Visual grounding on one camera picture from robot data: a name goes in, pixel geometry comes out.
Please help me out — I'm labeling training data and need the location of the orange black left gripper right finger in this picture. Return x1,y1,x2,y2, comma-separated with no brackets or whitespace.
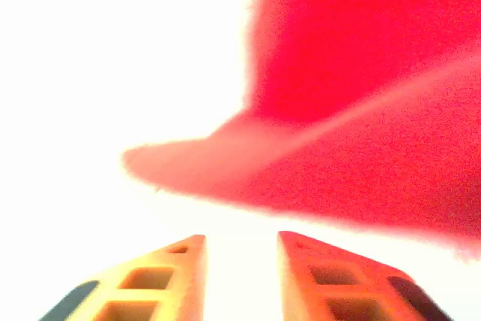
278,231,452,321

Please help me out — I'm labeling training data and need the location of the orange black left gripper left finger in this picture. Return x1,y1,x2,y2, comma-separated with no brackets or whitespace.
37,234,207,321

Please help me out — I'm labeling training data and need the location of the red t-shirt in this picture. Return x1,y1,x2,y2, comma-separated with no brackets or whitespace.
122,0,481,262

